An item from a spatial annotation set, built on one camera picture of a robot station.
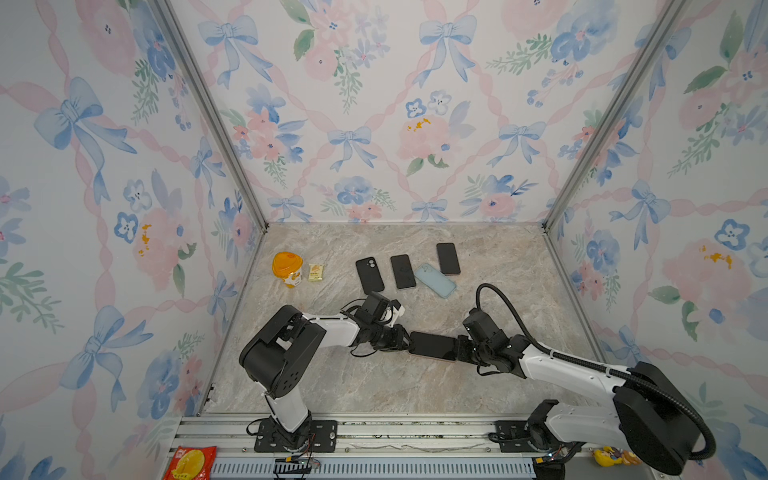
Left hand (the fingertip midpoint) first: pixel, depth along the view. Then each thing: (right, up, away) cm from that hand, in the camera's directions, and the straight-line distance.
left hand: (413, 345), depth 87 cm
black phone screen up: (+6, 0, -1) cm, 6 cm away
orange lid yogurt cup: (-40, +23, +8) cm, 46 cm away
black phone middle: (-2, +21, +20) cm, 29 cm away
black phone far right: (+15, +25, +24) cm, 37 cm away
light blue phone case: (+9, +18, +17) cm, 26 cm away
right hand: (+11, -1, 0) cm, 11 cm away
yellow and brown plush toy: (+43, -20, -19) cm, 51 cm away
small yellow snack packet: (-32, +20, +17) cm, 42 cm away
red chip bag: (-53, -22, -18) cm, 60 cm away
